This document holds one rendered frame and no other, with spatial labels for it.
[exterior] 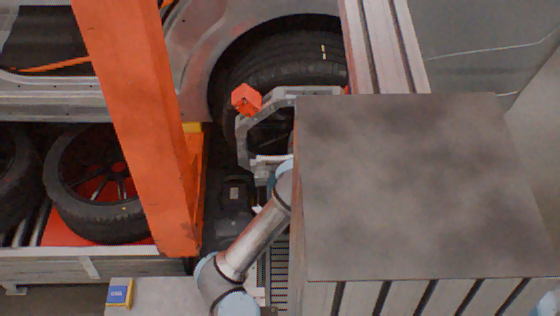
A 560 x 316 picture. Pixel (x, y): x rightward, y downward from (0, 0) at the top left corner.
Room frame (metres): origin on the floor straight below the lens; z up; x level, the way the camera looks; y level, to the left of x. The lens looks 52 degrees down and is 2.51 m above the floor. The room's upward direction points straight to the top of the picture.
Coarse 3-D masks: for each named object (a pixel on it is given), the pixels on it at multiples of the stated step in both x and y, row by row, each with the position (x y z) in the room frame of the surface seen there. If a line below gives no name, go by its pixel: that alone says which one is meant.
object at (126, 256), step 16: (0, 256) 1.11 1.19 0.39; (16, 256) 1.11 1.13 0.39; (32, 256) 1.11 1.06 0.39; (48, 256) 1.11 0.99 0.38; (64, 256) 1.11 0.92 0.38; (80, 256) 1.11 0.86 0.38; (96, 256) 1.12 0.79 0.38; (112, 256) 1.12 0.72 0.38; (128, 256) 1.12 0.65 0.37; (144, 256) 1.12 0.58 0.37; (96, 272) 1.11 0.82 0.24
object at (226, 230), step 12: (228, 180) 1.53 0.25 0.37; (240, 180) 1.52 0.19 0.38; (228, 192) 1.42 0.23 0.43; (240, 192) 1.42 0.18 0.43; (228, 204) 1.36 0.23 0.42; (240, 204) 1.37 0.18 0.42; (216, 216) 1.31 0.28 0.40; (228, 216) 1.31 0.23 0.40; (240, 216) 1.31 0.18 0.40; (252, 216) 1.32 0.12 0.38; (216, 228) 1.25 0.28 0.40; (228, 228) 1.24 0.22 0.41; (240, 228) 1.25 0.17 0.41; (216, 240) 1.21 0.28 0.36; (228, 240) 1.20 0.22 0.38
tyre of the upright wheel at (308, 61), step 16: (288, 32) 1.64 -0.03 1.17; (304, 32) 1.64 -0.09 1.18; (320, 32) 1.65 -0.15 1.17; (256, 48) 1.62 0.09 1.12; (272, 48) 1.58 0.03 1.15; (288, 48) 1.56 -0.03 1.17; (304, 48) 1.55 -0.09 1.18; (320, 48) 1.55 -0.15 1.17; (336, 48) 1.57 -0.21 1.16; (240, 64) 1.59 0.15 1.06; (256, 64) 1.53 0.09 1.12; (272, 64) 1.49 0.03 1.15; (288, 64) 1.47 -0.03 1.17; (304, 64) 1.46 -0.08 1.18; (320, 64) 1.47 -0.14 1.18; (336, 64) 1.48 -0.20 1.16; (240, 80) 1.49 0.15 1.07; (256, 80) 1.44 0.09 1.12; (272, 80) 1.43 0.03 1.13; (288, 80) 1.43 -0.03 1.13; (304, 80) 1.44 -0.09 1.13; (320, 80) 1.44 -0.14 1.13; (336, 80) 1.44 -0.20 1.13; (224, 96) 1.57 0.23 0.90; (224, 112) 1.45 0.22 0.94; (224, 128) 1.43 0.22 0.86
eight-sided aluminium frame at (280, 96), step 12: (264, 96) 1.41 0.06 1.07; (276, 96) 1.36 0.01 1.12; (288, 96) 1.36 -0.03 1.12; (264, 108) 1.35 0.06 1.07; (276, 108) 1.35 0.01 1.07; (240, 120) 1.37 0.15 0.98; (252, 120) 1.35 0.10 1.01; (240, 132) 1.34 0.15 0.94; (240, 144) 1.35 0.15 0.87; (240, 156) 1.35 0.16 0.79; (252, 156) 1.39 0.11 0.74
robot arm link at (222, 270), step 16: (288, 160) 0.91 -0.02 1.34; (288, 176) 0.86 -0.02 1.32; (272, 192) 0.85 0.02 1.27; (288, 192) 0.83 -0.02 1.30; (272, 208) 0.82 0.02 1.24; (288, 208) 0.80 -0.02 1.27; (256, 224) 0.80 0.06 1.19; (272, 224) 0.79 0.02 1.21; (240, 240) 0.78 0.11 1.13; (256, 240) 0.76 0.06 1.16; (272, 240) 0.77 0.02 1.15; (208, 256) 0.78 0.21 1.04; (224, 256) 0.76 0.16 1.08; (240, 256) 0.74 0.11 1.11; (256, 256) 0.74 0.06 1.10; (208, 272) 0.72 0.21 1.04; (224, 272) 0.71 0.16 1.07; (240, 272) 0.71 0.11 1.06; (208, 288) 0.68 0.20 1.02; (224, 288) 0.67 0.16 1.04; (208, 304) 0.64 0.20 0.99
